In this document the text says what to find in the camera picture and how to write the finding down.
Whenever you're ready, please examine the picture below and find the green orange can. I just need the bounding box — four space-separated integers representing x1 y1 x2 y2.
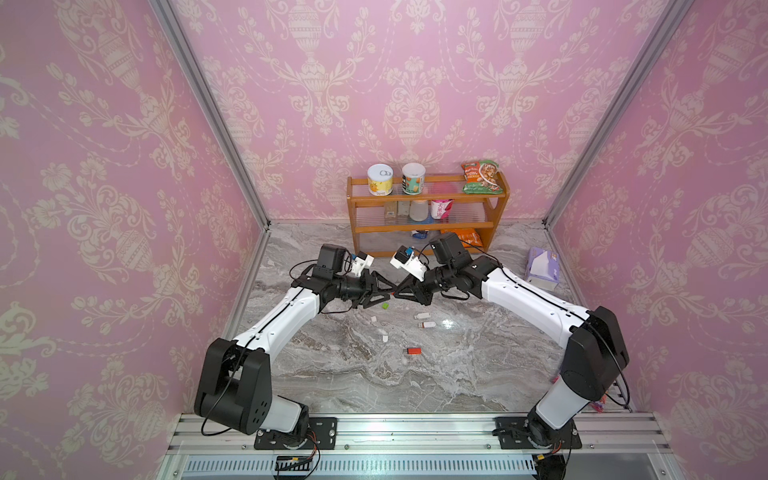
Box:
401 162 426 195

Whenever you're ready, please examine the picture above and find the green red snack packet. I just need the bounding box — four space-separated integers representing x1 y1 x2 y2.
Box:
462 160 504 195

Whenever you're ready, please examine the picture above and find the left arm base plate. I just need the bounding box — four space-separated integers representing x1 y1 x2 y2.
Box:
254 416 338 450

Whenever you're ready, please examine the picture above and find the purple candy bag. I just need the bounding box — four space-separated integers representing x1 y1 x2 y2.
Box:
590 396 606 413

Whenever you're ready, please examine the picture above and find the purple tissue box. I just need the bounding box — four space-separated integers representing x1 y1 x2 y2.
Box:
525 247 561 291

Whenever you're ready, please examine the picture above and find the pink white cup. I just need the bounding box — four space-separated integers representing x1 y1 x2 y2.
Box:
429 199 453 221

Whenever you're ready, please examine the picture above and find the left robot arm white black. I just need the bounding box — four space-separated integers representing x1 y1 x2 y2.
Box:
194 265 395 442

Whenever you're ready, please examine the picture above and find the wooden shelf rack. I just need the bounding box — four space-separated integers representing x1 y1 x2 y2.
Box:
346 173 510 256

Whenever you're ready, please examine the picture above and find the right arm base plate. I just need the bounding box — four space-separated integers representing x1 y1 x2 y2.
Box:
492 416 583 452

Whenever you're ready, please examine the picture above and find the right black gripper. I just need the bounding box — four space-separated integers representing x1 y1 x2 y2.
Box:
393 268 458 307

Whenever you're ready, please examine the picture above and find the orange snack bag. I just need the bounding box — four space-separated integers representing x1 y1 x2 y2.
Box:
452 228 484 249

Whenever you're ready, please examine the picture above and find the white plastic bottle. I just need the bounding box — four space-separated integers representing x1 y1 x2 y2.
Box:
409 200 429 222

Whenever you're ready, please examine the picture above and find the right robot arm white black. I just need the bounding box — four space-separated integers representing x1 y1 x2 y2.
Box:
390 232 630 448

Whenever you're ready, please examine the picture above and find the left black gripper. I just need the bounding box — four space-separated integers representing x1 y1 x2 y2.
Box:
333 269 398 308

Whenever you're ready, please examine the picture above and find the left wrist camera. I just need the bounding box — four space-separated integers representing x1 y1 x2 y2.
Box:
349 252 375 278

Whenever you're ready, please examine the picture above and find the aluminium front rail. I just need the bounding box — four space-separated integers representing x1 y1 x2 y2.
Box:
167 411 672 455

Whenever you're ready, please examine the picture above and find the yellow white can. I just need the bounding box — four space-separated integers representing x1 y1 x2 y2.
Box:
367 163 394 196

